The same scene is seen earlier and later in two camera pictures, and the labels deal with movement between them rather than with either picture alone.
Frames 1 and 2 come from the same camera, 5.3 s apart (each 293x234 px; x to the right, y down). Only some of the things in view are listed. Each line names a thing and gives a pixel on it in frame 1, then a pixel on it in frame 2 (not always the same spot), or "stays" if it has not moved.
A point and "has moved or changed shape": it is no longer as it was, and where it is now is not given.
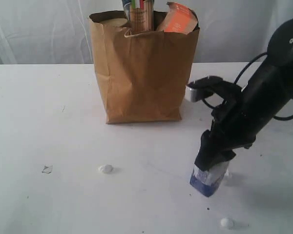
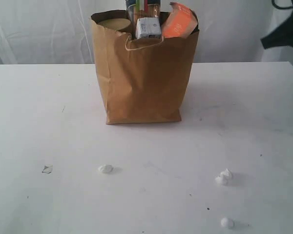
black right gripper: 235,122 to 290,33
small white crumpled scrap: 106,168 stays
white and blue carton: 208,181 to 148,28
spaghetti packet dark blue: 140,14 has moved or changed shape
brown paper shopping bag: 144,75 stays
